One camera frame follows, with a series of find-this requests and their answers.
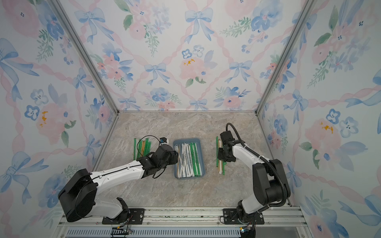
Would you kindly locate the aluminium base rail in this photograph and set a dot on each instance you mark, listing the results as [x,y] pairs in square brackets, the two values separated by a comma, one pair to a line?
[192,222]

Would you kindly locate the blue plastic storage tray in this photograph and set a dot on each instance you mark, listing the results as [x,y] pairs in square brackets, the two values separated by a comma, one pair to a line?
[188,157]

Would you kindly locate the brown paper wrapped straw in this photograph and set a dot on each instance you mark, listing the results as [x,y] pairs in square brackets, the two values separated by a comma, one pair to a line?
[142,147]

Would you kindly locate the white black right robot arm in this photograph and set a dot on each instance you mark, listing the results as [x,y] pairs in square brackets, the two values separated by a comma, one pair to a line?
[270,185]

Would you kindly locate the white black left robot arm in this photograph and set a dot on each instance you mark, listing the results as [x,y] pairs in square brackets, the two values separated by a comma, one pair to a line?
[80,197]

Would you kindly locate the green straw right pile edge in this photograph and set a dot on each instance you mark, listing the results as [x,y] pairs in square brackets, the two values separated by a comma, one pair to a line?
[223,168]

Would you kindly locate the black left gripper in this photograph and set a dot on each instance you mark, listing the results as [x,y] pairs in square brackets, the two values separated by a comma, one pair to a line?
[174,157]

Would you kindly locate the green straws pile right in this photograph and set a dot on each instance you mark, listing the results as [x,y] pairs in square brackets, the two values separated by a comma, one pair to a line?
[217,150]

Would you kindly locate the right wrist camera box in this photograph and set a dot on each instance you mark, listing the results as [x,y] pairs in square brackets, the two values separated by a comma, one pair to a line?
[227,139]

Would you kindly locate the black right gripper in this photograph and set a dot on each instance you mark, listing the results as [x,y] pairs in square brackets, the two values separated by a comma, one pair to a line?
[221,157]

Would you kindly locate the thick white straw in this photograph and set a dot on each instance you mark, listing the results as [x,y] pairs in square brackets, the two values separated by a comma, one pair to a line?
[182,162]

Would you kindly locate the aluminium frame post right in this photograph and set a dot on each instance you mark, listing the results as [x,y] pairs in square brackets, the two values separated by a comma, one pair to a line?
[289,46]

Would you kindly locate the white straw right pile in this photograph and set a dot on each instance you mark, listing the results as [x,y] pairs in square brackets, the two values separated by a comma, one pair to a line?
[219,161]

